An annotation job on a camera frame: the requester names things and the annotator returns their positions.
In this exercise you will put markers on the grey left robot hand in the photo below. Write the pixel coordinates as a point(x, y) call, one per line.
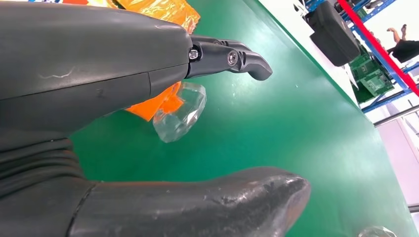
point(82, 59)

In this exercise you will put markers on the green table mat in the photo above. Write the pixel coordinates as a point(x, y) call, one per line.
point(262, 130)

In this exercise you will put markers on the white table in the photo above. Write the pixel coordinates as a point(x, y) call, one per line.
point(284, 13)

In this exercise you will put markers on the black zip carrying case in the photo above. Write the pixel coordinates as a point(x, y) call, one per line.
point(334, 39)

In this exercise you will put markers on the green plastic crate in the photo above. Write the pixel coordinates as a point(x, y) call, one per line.
point(373, 78)

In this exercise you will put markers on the red barrier tape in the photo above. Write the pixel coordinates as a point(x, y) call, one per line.
point(376, 45)

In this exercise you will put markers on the person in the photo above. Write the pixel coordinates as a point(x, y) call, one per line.
point(406, 50)

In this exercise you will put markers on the blue shelf frame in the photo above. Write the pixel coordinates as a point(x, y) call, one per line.
point(376, 58)

